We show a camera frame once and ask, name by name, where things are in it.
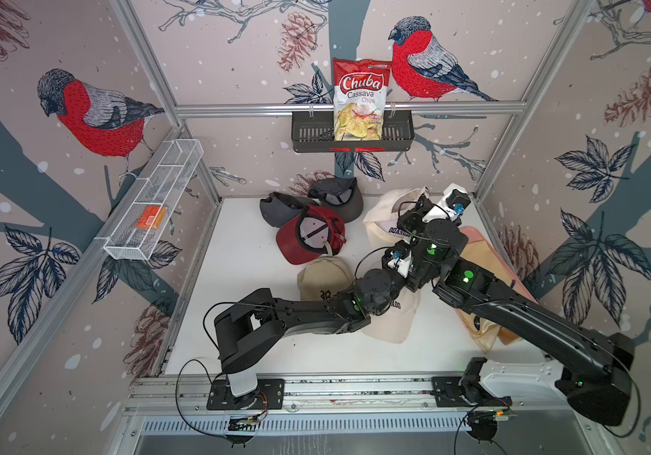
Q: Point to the white wire wall basket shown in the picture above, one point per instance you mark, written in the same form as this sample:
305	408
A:
163	187

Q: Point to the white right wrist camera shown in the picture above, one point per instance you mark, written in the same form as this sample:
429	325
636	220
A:
451	206

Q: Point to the red baseball cap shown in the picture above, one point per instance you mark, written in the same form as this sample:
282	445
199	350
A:
316	231

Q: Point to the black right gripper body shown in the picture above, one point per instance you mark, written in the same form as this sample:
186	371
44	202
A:
415	227

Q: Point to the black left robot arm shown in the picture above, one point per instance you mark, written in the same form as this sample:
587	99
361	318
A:
247	330

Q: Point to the cream Colorado baseball cap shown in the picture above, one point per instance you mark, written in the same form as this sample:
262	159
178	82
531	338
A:
395	324

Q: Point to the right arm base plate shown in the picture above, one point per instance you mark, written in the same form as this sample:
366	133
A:
453	392

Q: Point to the Chuba cassava chips bag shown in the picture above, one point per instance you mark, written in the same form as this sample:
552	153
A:
359	98

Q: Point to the dark grey baseball cap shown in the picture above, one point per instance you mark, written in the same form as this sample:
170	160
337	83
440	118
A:
277	209

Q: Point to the black baseball cap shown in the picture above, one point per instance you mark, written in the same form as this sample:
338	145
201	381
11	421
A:
341	194

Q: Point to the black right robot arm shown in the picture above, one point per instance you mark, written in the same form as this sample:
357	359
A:
596	378

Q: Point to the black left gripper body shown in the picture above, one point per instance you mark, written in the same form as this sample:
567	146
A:
410	282

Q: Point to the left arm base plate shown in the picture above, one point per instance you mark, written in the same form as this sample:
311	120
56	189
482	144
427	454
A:
268	394

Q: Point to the orange box in basket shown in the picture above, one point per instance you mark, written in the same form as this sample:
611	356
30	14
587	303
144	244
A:
151	217

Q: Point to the khaki baseball cap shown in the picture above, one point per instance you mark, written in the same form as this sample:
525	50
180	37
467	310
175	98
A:
323	278

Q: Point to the black wall basket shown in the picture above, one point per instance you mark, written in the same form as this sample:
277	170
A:
321	132

